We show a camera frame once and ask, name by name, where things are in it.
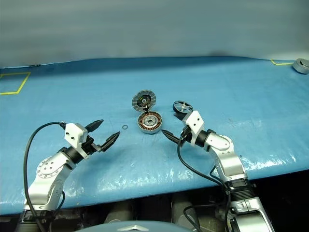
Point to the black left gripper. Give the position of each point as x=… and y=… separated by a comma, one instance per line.
x=89, y=146

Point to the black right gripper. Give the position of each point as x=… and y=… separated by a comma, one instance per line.
x=186, y=135

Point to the black rotor with silver spokes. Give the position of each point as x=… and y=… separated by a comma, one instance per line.
x=179, y=106

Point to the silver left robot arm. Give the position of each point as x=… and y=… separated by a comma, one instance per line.
x=46, y=178

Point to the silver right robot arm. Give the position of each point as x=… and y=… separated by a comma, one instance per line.
x=231, y=164

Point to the motor stator with copper windings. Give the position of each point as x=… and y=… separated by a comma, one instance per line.
x=144, y=124

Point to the silver motor cover with board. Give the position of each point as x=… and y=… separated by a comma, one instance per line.
x=138, y=100

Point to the grey round object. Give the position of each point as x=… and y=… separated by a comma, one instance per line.
x=300, y=67

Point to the blue plastic table cover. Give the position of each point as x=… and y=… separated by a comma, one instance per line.
x=217, y=84

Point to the grey blurry cylinder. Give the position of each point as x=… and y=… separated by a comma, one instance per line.
x=118, y=211
x=193, y=215

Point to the large yellow tape square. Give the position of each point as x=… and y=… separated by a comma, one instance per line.
x=24, y=82

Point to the small black clip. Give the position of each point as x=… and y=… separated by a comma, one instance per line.
x=35, y=65

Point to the grey rounded shell with emblem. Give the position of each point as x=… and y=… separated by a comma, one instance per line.
x=135, y=227

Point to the small yellow tape corner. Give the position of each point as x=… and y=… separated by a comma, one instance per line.
x=283, y=64

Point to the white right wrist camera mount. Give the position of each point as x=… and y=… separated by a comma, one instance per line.
x=195, y=122

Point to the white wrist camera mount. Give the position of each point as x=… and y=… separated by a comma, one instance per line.
x=195, y=122
x=72, y=134

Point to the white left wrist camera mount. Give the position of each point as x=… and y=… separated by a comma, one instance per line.
x=72, y=134

